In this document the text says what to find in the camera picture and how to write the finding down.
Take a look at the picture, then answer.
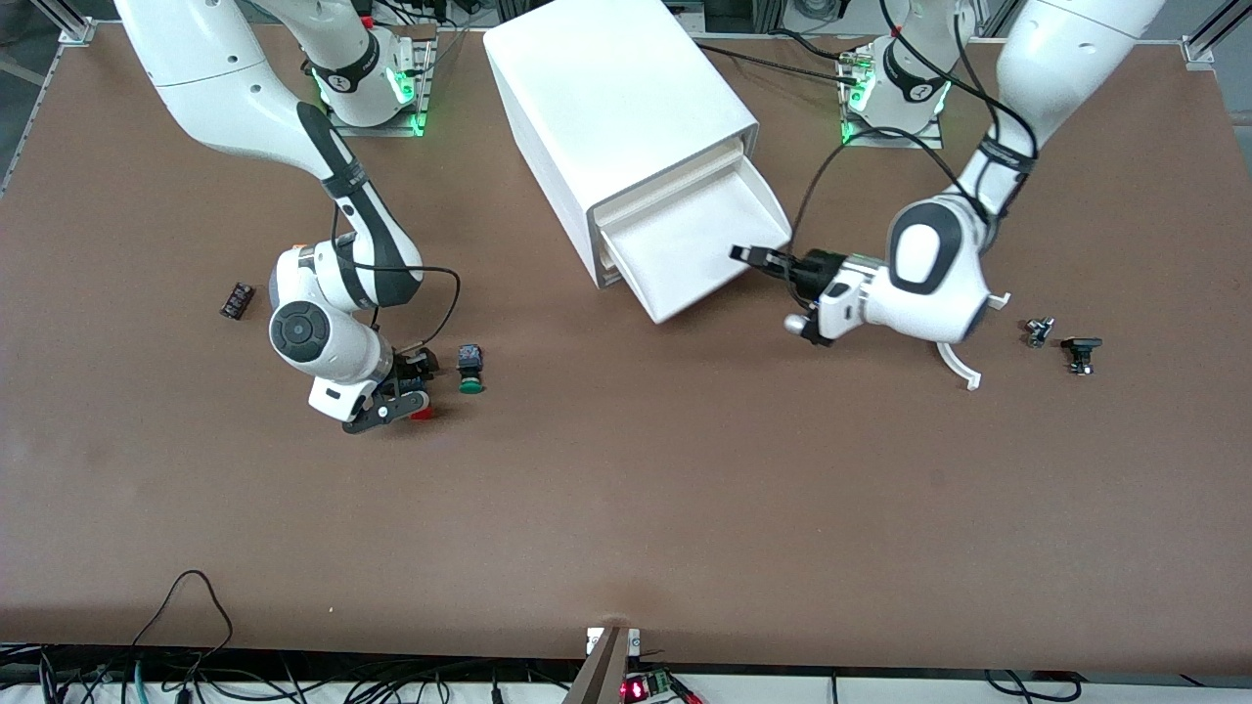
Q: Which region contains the white curved plastic arc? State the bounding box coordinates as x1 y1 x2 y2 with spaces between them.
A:
936 291 1012 392

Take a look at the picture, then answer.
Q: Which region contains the circuit board with red LED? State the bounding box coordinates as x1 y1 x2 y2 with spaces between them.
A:
619 669 706 704

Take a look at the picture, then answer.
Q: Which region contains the aluminium corner profile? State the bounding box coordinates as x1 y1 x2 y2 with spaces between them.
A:
1180 0 1235 66
33 0 97 46

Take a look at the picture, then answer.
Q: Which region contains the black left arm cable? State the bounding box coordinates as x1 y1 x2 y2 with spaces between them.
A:
787 0 1041 258

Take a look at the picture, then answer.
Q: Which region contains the black cable behind cabinet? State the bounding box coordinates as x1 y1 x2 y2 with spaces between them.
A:
694 42 864 85

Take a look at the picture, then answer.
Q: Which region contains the black looped table cable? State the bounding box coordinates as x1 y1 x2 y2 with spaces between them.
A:
131 569 235 654

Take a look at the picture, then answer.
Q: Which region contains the tangled black cable bundle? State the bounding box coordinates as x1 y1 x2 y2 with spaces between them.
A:
0 640 588 704

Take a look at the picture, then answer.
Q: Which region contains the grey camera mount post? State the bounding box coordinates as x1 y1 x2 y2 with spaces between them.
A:
562 626 643 704

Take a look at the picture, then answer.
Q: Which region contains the black cable under table edge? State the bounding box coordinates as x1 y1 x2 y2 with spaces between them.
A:
982 669 1083 704

